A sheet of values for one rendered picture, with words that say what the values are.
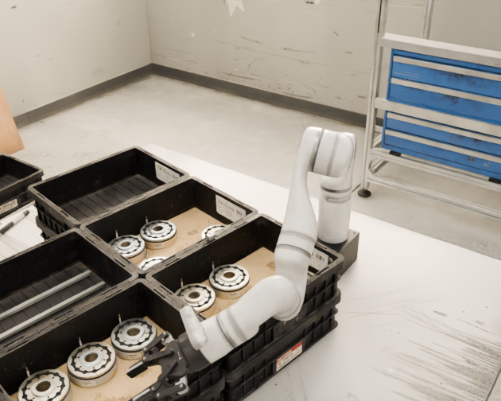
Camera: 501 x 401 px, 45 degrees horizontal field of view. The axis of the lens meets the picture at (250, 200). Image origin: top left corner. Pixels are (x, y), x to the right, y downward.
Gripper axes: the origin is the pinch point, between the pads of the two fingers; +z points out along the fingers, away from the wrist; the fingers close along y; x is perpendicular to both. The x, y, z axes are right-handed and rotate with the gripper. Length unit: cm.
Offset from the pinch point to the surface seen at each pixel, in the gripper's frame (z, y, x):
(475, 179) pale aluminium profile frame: -135, 121, -159
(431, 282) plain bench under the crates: -67, 26, -65
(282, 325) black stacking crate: -26.5, 12.5, -25.7
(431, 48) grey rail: -144, 156, -100
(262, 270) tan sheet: -28, 35, -32
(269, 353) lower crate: -20.6, 9.4, -28.2
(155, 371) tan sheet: 1.5, 10.9, -13.9
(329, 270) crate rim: -43, 19, -26
